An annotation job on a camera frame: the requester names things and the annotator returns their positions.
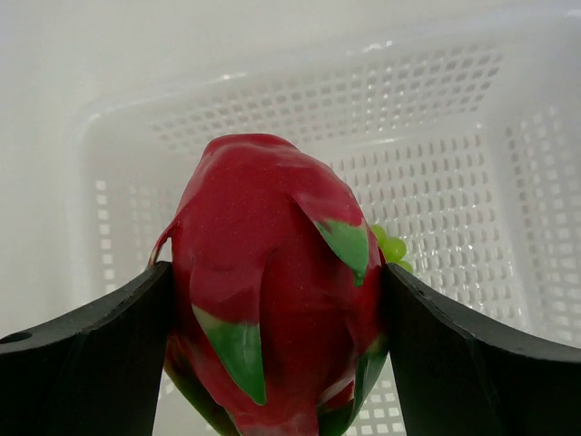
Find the white perforated plastic basket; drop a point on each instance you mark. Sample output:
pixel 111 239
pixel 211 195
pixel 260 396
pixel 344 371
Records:
pixel 461 137

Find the red fake food piece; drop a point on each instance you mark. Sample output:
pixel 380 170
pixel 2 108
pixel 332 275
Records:
pixel 277 326

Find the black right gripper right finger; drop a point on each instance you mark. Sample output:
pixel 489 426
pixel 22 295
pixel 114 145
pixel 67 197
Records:
pixel 459 372

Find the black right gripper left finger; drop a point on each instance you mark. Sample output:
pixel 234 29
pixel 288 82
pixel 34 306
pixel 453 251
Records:
pixel 93 371

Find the green fake grapes bunch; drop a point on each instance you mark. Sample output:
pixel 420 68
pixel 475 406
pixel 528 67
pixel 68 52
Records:
pixel 392 248

